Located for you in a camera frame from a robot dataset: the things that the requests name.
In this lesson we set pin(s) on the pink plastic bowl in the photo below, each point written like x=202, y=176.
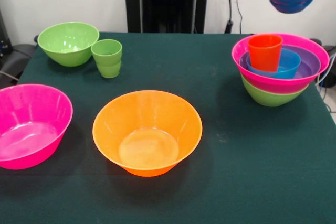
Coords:
x=302, y=43
x=31, y=119

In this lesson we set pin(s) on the orange-red plastic cup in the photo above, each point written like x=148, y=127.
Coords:
x=265, y=53

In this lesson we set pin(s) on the translucent blue bowl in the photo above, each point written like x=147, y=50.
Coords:
x=288, y=64

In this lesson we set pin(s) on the purple plastic bowl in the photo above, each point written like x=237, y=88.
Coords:
x=309, y=64

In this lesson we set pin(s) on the orange plastic bowl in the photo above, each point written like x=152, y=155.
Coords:
x=147, y=108

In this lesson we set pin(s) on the green plastic bowl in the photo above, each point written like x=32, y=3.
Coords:
x=273, y=99
x=68, y=40

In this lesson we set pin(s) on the green plastic cup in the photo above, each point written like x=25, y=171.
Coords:
x=107, y=64

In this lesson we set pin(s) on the dark green tablecloth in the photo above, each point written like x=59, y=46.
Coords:
x=236, y=169

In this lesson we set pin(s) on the black equipment box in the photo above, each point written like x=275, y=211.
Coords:
x=4, y=35

